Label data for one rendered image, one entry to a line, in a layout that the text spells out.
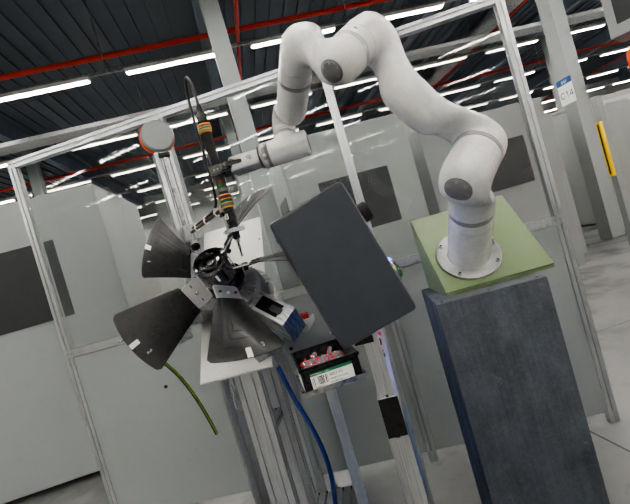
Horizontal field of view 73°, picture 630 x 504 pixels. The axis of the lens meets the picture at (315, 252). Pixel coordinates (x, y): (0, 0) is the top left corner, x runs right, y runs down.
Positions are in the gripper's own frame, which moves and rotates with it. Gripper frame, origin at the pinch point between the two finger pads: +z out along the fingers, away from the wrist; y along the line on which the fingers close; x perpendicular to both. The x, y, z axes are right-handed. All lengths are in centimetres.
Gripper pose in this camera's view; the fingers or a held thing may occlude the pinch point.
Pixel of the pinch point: (217, 171)
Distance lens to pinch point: 146.1
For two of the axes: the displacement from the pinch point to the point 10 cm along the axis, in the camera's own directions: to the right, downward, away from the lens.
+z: -9.5, 2.7, 1.2
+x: -2.8, -9.6, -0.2
